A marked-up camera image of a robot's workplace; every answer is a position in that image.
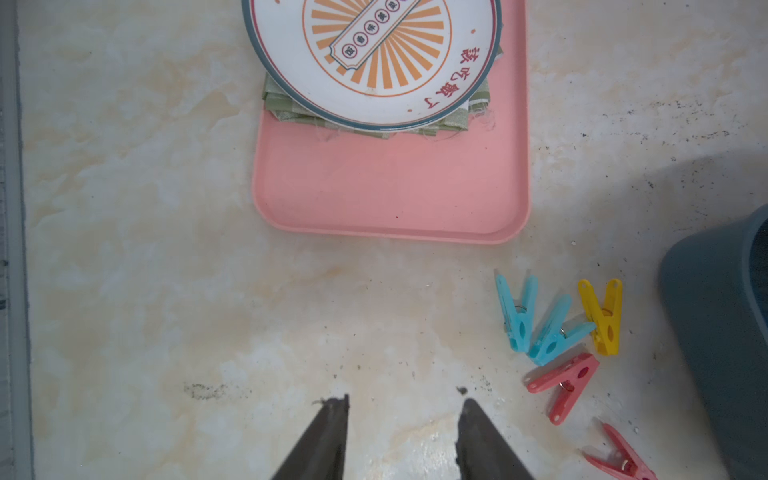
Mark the white plate orange sunburst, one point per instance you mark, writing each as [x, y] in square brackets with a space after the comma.
[377, 66]

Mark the teal storage box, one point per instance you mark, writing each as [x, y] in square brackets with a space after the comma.
[713, 287]

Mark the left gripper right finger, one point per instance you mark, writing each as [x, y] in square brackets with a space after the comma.
[482, 452]

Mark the green checked cloth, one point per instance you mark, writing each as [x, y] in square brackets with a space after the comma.
[284, 109]

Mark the cyan clothespin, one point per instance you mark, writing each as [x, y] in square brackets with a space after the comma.
[552, 340]
[517, 314]

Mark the pink plastic tray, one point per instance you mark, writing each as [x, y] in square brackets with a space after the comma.
[461, 187]

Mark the yellow clothespin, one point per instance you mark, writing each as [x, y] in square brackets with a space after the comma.
[605, 316]

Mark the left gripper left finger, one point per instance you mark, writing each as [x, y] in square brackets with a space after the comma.
[320, 451]

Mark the red clothespin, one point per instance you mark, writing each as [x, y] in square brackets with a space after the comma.
[625, 463]
[572, 378]

